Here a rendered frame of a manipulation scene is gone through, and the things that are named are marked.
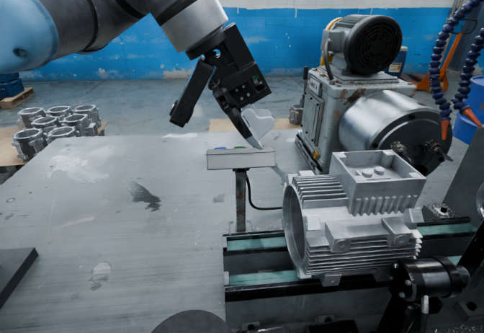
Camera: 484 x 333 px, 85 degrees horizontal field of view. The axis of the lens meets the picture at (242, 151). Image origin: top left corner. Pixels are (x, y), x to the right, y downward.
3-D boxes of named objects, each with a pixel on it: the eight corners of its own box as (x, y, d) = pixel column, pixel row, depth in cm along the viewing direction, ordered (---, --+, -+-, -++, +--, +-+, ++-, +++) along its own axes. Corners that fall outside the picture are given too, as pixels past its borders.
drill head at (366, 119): (377, 138, 108) (393, 76, 96) (445, 194, 76) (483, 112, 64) (317, 141, 106) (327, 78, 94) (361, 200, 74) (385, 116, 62)
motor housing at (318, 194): (356, 219, 67) (374, 153, 58) (403, 290, 50) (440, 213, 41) (278, 225, 65) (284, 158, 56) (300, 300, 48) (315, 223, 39)
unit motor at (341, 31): (343, 109, 129) (362, 12, 109) (380, 139, 101) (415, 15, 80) (292, 111, 127) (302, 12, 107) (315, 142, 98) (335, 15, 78)
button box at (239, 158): (270, 166, 73) (269, 148, 73) (276, 166, 66) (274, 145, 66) (208, 170, 71) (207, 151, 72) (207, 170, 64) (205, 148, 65)
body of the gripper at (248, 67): (274, 96, 41) (235, 22, 36) (227, 124, 43) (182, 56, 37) (266, 83, 48) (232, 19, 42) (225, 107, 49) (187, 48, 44)
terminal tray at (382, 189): (381, 179, 56) (390, 148, 52) (414, 213, 46) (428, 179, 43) (325, 181, 55) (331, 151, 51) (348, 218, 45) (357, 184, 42)
